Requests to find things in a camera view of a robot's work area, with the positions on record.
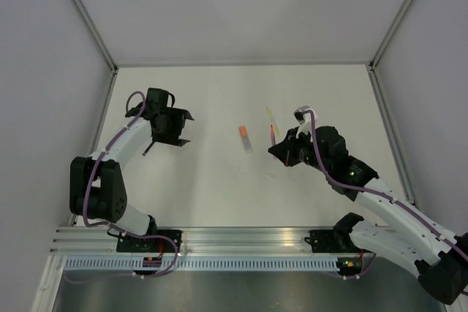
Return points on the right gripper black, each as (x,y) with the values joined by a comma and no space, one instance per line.
(285,150)

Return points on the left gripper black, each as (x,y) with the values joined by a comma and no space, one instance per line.
(179,118)

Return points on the red pink pen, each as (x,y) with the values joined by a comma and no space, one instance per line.
(273,138)

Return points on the purple ink refill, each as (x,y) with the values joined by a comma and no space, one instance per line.
(147,149)

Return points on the orange highlighter pen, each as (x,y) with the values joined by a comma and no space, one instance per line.
(245,139)

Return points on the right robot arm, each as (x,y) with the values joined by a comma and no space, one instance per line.
(436,256)

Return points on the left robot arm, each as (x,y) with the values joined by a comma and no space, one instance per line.
(97,190)

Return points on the yellow pen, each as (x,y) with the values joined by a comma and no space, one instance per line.
(272,120)

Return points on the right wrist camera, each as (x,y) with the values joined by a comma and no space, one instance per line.
(307,119)

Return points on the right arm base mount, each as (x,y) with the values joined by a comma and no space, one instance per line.
(327,241)

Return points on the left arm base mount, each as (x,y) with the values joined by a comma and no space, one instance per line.
(129,244)

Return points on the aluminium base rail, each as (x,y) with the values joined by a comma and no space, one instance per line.
(203,241)

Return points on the slotted cable duct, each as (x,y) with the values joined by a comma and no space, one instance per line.
(205,263)

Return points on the left frame post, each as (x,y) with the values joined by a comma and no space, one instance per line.
(94,34)

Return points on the frame post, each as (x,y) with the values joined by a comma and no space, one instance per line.
(94,34)
(390,33)

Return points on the right frame post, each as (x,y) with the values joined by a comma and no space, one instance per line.
(390,33)

